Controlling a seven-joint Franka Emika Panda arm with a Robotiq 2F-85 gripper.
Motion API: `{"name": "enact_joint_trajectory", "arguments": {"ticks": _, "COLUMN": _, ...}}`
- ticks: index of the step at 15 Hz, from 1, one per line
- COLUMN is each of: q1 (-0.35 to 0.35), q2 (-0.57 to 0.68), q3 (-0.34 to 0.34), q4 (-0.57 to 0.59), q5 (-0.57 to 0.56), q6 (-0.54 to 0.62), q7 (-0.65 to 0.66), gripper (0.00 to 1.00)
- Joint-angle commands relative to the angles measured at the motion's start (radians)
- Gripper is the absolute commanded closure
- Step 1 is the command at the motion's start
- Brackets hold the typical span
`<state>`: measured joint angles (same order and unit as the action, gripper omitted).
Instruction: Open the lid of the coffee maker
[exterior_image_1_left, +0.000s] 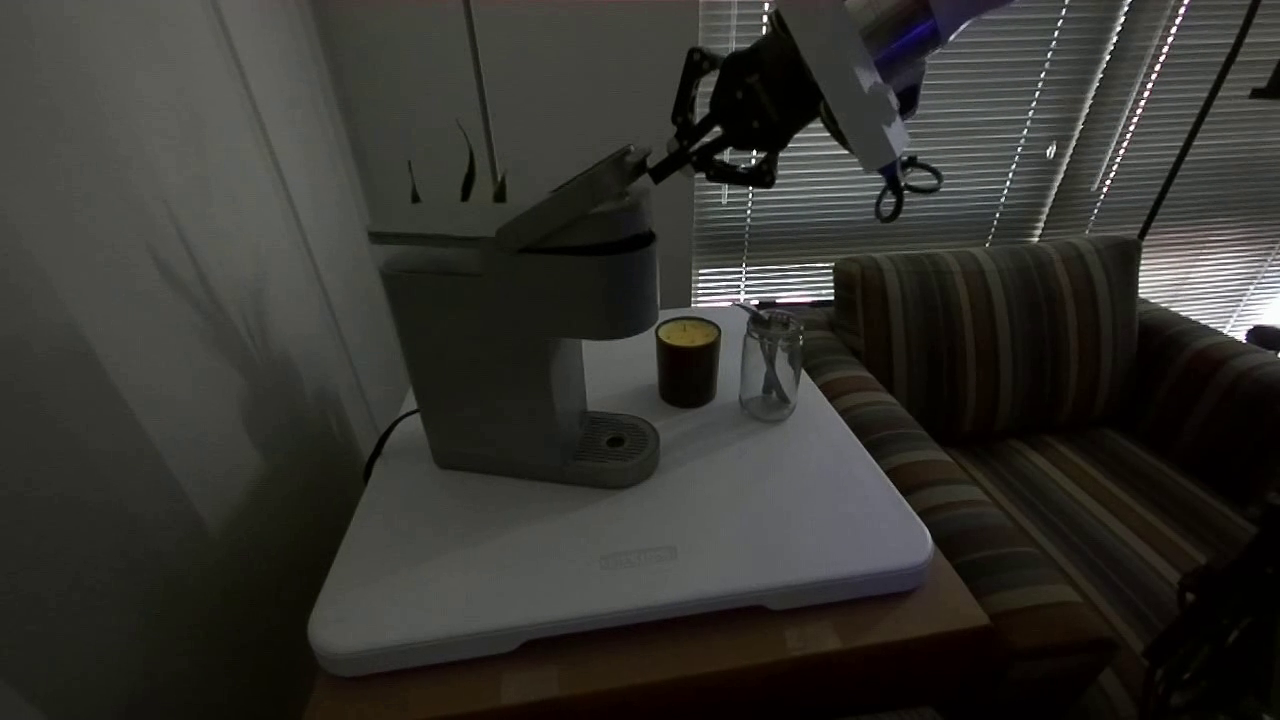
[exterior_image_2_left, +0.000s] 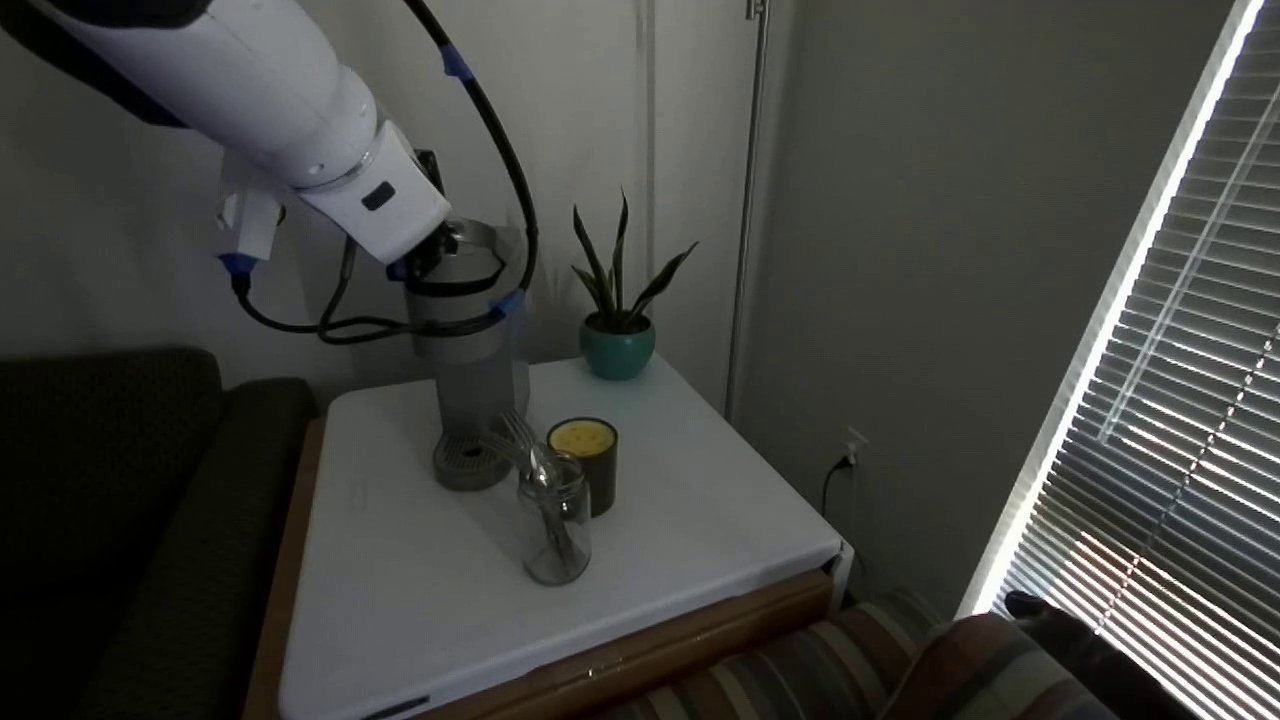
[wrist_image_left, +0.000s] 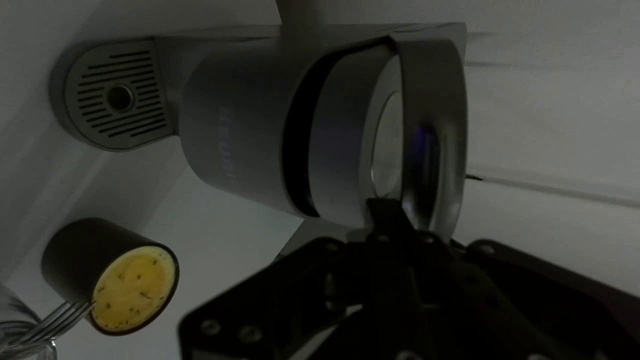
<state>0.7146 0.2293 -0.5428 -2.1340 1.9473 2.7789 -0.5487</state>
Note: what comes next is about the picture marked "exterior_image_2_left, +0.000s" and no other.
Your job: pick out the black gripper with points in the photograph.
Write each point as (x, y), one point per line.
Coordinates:
(429, 258)

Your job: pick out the white wall outlet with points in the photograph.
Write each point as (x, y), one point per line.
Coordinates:
(852, 444)

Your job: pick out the white top wooden side table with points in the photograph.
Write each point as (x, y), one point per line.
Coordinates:
(400, 601)

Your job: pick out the snake plant in teal pot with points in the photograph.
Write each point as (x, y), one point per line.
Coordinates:
(619, 345)

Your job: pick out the white window blinds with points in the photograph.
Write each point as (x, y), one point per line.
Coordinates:
(1172, 424)

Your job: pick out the grey coffee maker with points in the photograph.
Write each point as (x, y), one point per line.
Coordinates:
(468, 375)

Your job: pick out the clear glass jar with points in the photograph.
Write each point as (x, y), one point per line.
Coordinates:
(554, 527)

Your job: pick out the dark fabric couch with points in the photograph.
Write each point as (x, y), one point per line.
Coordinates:
(123, 506)

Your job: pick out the yellow candle in dark jar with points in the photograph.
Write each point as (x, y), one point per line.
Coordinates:
(586, 461)

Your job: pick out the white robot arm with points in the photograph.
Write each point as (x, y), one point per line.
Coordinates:
(254, 82)

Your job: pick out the striped sofa cushion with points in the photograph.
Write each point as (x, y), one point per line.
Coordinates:
(975, 674)

